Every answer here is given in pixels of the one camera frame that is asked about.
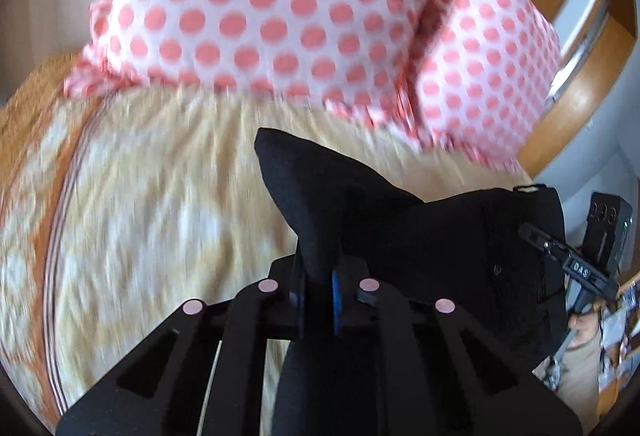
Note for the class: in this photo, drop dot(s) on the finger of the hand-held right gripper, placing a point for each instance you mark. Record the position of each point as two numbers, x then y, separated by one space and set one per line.
580 266

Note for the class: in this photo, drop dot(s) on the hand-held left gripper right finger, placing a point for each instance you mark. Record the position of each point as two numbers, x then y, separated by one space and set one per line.
336 303

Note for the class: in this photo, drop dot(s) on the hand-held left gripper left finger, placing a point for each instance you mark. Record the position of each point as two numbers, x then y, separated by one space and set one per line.
299 306

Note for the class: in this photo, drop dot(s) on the black pants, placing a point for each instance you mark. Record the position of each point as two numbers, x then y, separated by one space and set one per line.
450 256

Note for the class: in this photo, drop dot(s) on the person's right forearm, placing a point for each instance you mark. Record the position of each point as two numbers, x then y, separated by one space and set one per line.
580 381

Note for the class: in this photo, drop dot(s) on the person's right hand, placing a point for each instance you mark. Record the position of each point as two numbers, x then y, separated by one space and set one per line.
584 330

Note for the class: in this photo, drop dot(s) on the cream floral bedspread orange border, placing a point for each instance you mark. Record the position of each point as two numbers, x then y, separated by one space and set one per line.
165 196

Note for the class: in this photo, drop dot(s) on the small pink polka dot pillow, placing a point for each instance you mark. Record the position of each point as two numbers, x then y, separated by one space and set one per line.
490 86

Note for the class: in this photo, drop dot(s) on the large pink polka dot pillow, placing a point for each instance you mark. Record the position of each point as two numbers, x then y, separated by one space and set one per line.
280 6

